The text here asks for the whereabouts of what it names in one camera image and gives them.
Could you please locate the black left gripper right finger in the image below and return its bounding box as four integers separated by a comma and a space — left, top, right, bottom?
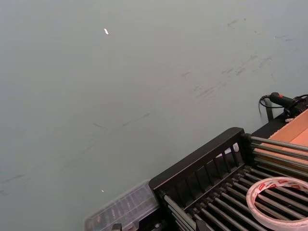
195, 219, 209, 231

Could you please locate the roll of white tape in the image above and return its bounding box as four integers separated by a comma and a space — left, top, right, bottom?
245, 177, 308, 228

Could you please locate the clear plastic case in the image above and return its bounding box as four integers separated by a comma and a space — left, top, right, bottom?
84, 179, 160, 231

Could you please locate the black rack with steel bars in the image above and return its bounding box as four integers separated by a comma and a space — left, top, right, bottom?
148, 127, 308, 231

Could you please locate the shallow brown cardboard tray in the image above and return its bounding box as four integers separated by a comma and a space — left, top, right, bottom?
254, 108, 308, 169

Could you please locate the plain pale wall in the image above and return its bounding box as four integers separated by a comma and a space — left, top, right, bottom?
0, 0, 308, 231

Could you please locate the thin black tool cable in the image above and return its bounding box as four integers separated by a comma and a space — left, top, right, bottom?
258, 94, 273, 119

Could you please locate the black corded tool red switch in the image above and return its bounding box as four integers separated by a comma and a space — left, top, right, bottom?
269, 91, 308, 118

